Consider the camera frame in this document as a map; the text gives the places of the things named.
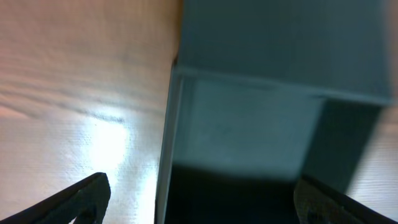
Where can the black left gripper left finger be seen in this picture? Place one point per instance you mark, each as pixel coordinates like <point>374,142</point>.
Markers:
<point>83,202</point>

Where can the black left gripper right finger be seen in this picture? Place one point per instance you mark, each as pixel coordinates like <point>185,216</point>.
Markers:
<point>316,202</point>

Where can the dark green box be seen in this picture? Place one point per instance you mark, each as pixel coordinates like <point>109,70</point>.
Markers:
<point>265,91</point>

